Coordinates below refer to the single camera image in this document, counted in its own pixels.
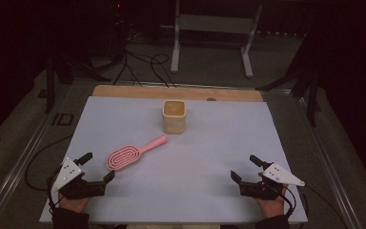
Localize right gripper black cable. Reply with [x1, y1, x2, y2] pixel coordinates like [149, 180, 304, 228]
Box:
[279, 183, 349, 229]

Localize person's right hand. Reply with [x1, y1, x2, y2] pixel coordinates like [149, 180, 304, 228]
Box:
[254, 184, 290, 219]

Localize wooden table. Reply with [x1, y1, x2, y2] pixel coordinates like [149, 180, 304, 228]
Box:
[91, 84, 264, 103]

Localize beige square cup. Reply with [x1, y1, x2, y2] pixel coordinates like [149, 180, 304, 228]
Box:
[161, 99, 187, 135]

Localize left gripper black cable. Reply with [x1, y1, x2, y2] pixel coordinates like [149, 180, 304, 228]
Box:
[24, 135, 74, 214]

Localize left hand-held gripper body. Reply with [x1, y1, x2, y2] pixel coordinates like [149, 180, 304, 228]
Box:
[51, 157, 107, 201]

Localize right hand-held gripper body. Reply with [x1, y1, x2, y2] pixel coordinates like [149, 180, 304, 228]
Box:
[239, 162, 306, 201]

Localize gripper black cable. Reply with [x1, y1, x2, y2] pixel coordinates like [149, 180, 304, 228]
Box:
[279, 183, 349, 229]
[24, 135, 74, 214]

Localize person's left hand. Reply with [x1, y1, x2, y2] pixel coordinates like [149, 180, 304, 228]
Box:
[57, 193, 92, 213]

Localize black floor cables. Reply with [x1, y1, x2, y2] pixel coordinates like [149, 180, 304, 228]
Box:
[112, 44, 178, 89]

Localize black tripod stand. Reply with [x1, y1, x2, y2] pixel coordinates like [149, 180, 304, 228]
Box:
[37, 52, 112, 115]
[256, 31, 322, 128]

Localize white metal stand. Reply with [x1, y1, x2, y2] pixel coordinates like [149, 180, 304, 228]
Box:
[170, 0, 264, 79]

